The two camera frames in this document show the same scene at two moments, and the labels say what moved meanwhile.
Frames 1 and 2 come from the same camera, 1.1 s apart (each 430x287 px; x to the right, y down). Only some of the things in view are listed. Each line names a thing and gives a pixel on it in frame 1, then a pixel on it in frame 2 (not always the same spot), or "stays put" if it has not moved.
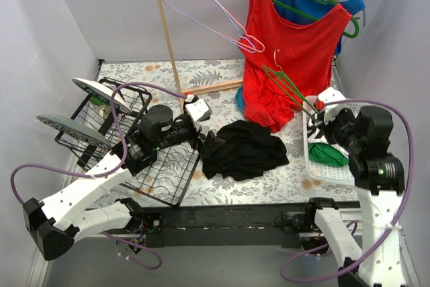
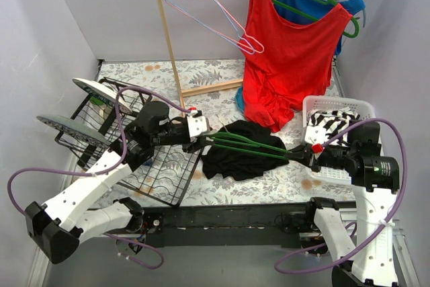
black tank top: x=249 y=149 stays put
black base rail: x=246 y=224 stays put
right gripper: x=326 y=125 → x=311 y=158
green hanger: x=286 y=85 → x=254 y=148
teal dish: x=239 y=98 stays put
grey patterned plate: x=76 y=128 stays put
